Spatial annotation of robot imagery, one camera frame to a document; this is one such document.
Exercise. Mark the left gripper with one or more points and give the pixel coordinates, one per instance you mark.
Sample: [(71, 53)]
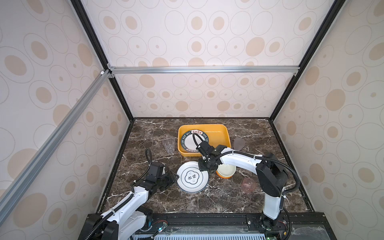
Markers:
[(171, 179)]

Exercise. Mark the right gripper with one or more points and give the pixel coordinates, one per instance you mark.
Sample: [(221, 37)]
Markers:
[(202, 169)]

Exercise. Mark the white plate quatrefoil design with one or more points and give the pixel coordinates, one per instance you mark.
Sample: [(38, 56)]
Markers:
[(191, 179)]

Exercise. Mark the plate with green text rim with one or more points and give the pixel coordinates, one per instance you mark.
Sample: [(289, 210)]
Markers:
[(191, 139)]

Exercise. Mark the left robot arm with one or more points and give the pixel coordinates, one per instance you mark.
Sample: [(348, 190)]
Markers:
[(128, 216)]

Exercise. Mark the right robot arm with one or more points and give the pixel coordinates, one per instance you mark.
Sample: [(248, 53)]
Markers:
[(275, 178)]

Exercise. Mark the yellow plastic bin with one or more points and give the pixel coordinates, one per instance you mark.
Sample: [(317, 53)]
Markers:
[(218, 135)]

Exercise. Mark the cream and orange bowl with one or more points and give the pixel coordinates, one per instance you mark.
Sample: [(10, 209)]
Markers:
[(225, 171)]

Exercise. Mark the grey translucent cup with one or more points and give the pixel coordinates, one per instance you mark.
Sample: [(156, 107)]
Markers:
[(239, 144)]

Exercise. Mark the clear plastic cup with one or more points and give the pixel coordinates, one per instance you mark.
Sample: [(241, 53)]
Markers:
[(169, 145)]

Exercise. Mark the pink translucent cup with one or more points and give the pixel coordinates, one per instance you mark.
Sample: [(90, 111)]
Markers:
[(248, 185)]

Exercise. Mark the horizontal aluminium bar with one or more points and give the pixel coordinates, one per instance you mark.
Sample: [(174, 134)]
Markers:
[(204, 70)]

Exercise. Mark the diagonal aluminium bar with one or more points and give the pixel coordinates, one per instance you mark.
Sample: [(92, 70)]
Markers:
[(29, 173)]

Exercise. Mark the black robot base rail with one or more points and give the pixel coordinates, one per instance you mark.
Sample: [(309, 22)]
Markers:
[(291, 226)]

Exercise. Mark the left black frame post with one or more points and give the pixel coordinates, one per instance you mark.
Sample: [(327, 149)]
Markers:
[(97, 47)]

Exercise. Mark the black frame post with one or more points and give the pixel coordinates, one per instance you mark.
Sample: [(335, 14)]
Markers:
[(97, 47), (313, 47)]

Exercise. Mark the right black frame post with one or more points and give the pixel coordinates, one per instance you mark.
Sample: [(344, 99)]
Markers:
[(313, 47)]

